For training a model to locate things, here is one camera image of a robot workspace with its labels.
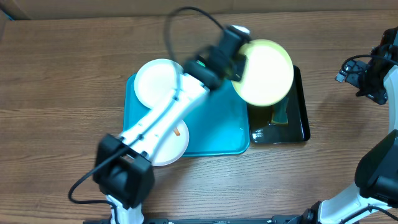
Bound light green plate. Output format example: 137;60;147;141
232;39;294;106

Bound green yellow sponge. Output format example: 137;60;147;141
271;97;289;125

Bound white plate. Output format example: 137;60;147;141
152;120;189;166
134;58;183;109

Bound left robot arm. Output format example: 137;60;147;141
92;25;251;223

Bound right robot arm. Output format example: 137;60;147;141
289;28;397;223

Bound teal plastic serving tray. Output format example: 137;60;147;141
123;73;251;157

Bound black water tray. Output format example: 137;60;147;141
248;66;310;144

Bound orange food scrap lower plate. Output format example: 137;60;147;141
174;128;180;136

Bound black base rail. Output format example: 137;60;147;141
82;215;360;224

